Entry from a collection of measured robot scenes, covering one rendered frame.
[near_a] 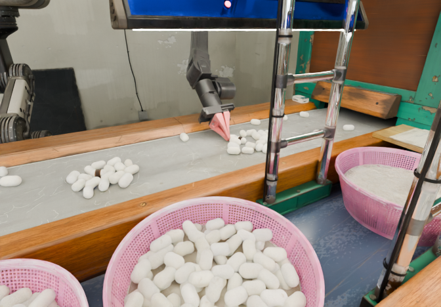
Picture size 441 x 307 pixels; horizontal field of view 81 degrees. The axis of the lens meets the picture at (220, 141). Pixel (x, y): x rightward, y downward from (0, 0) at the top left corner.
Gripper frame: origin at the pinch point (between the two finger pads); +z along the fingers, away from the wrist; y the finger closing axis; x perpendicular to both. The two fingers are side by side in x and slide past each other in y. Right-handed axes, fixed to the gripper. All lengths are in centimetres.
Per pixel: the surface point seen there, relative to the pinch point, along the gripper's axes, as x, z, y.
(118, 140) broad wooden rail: 8.7, -10.7, -27.5
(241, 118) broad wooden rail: 8.9, -10.2, 13.5
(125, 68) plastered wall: 131, -154, 8
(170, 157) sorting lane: 0.7, 1.8, -17.5
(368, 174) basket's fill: -16.3, 24.9, 20.8
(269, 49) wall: 83, -118, 130
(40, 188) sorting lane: 0.1, 2.0, -45.4
